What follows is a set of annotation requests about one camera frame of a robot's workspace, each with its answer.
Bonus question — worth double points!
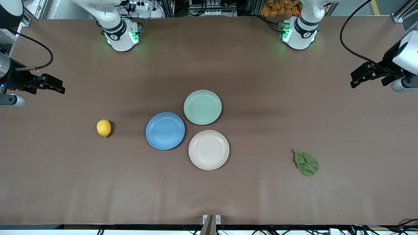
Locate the yellow lemon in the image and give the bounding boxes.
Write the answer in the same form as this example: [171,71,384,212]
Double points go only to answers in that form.
[97,119,112,138]

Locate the green lettuce leaf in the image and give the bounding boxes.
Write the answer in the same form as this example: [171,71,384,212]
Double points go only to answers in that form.
[293,149,320,177]

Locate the orange snack packets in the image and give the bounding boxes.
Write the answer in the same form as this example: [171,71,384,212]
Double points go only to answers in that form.
[260,0,301,17]

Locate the white power strip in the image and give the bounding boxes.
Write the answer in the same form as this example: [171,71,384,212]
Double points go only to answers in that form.
[126,0,151,12]

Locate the blue plate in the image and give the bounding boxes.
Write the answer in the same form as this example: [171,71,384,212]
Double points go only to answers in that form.
[146,112,185,150]

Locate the mint green plate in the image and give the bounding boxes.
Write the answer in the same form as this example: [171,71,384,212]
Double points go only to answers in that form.
[184,90,222,125]

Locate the beige plate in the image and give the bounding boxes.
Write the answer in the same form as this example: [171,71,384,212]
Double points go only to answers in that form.
[188,130,230,171]

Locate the dark equipment rack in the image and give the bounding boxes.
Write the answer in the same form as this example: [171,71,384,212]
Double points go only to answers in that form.
[189,0,237,17]

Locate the aluminium frame profile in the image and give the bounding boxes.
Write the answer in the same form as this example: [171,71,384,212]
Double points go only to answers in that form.
[392,0,418,23]
[20,8,33,27]

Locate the black base cable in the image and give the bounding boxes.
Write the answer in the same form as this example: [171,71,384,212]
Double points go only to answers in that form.
[259,15,285,33]

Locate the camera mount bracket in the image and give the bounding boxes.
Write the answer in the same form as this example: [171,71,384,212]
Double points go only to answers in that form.
[200,214,221,235]

